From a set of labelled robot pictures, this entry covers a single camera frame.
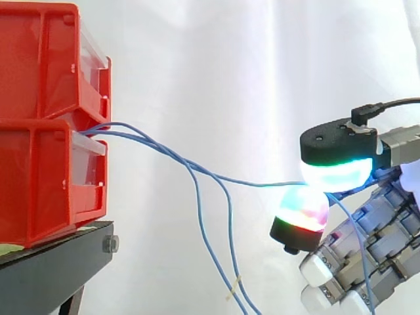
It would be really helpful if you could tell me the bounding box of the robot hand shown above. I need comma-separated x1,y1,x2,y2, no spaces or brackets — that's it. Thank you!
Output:
268,117,420,315

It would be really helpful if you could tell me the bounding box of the red plastic bin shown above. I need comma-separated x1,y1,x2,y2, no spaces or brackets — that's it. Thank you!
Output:
0,117,110,249
0,3,112,124

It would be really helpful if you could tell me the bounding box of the black stand with green tape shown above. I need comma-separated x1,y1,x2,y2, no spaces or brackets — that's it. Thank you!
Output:
0,220,121,315

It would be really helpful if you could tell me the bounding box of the thin black cable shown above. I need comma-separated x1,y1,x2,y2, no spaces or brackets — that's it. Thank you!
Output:
350,96,420,127

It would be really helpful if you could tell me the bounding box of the blue cable bundle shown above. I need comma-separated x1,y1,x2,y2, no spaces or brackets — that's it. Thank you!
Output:
82,121,263,315

